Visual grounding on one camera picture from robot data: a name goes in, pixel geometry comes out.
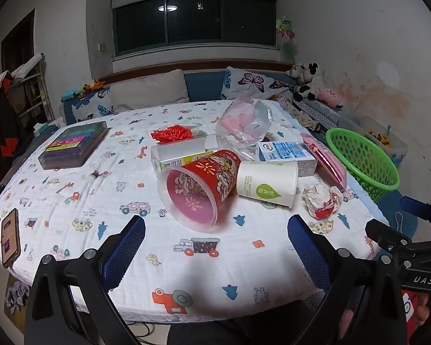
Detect green plastic basket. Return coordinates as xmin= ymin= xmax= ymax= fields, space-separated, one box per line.
xmin=325 ymin=127 xmax=401 ymax=204

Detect black white cow plush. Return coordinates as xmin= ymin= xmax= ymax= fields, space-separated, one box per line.
xmin=296 ymin=63 xmax=326 ymax=102

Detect dark box of colourful pads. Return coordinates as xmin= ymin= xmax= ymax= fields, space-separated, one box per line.
xmin=38 ymin=121 xmax=108 ymax=170

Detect artificial flower wall decoration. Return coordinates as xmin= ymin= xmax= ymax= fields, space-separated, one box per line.
xmin=276 ymin=15 xmax=296 ymax=56

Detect tissue pack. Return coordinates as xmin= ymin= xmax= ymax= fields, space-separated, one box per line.
xmin=32 ymin=122 xmax=58 ymax=137

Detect clear plastic bag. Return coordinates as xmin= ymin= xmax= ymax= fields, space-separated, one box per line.
xmin=215 ymin=96 xmax=272 ymax=152

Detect clear plastic storage box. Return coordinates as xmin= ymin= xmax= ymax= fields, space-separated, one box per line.
xmin=357 ymin=115 xmax=409 ymax=168

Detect white red wrapper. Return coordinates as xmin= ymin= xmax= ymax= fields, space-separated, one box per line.
xmin=302 ymin=183 xmax=344 ymax=220

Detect dark wooden door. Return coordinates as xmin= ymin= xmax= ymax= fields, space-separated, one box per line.
xmin=1 ymin=9 xmax=36 ymax=76

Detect red printed clear plastic cup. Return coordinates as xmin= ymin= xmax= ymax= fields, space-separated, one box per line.
xmin=157 ymin=149 xmax=242 ymax=232

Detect red shredded plastic bundle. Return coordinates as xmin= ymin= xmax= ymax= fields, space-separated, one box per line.
xmin=151 ymin=123 xmax=203 ymax=142

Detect white paper cup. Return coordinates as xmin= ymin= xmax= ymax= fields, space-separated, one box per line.
xmin=236 ymin=160 xmax=299 ymax=209

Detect pink plush toy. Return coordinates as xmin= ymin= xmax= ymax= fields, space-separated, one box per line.
xmin=316 ymin=86 xmax=345 ymax=108

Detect smartphone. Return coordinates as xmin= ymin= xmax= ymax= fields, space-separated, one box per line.
xmin=1 ymin=208 xmax=21 ymax=268

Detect dark window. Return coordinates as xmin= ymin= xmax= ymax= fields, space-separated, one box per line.
xmin=112 ymin=0 xmax=276 ymax=57

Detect blue white milk carton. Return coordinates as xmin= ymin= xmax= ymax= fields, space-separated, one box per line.
xmin=256 ymin=141 xmax=317 ymax=177

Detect large butterfly print pillow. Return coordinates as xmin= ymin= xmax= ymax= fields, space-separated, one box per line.
xmin=223 ymin=66 xmax=297 ymax=101

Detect yellow toy excavator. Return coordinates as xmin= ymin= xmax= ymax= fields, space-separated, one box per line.
xmin=367 ymin=127 xmax=392 ymax=148

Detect clear plastic bottle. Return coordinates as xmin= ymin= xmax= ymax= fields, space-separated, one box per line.
xmin=151 ymin=134 xmax=220 ymax=173

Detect small butterfly print pillow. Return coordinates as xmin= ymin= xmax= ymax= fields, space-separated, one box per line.
xmin=74 ymin=86 xmax=115 ymax=123

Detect red black hanging clothes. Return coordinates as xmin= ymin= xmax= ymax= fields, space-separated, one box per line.
xmin=0 ymin=72 xmax=26 ymax=159

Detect pink packet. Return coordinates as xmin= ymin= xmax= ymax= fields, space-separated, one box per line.
xmin=300 ymin=132 xmax=347 ymax=189

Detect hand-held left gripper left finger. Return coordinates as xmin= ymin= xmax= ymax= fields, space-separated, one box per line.
xmin=24 ymin=216 xmax=146 ymax=345

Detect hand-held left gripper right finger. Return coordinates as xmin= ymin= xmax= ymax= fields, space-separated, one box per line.
xmin=287 ymin=214 xmax=408 ymax=345

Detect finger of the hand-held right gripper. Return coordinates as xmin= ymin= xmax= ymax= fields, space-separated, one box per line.
xmin=365 ymin=218 xmax=414 ymax=256
xmin=399 ymin=196 xmax=431 ymax=232

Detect white cartoon printed blanket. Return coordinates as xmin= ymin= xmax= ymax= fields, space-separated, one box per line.
xmin=0 ymin=100 xmax=390 ymax=326

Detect orange plush toy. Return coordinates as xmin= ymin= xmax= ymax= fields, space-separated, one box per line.
xmin=82 ymin=79 xmax=106 ymax=93

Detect beige pillow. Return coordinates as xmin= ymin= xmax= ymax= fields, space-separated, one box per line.
xmin=109 ymin=69 xmax=190 ymax=113

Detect floral printed cloth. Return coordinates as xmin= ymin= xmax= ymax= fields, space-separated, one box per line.
xmin=5 ymin=277 xmax=31 ymax=331

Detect white metal rack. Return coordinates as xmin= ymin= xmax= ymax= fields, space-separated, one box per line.
xmin=12 ymin=53 xmax=54 ymax=123

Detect beige printed garment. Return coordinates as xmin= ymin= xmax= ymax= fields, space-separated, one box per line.
xmin=293 ymin=108 xmax=322 ymax=132

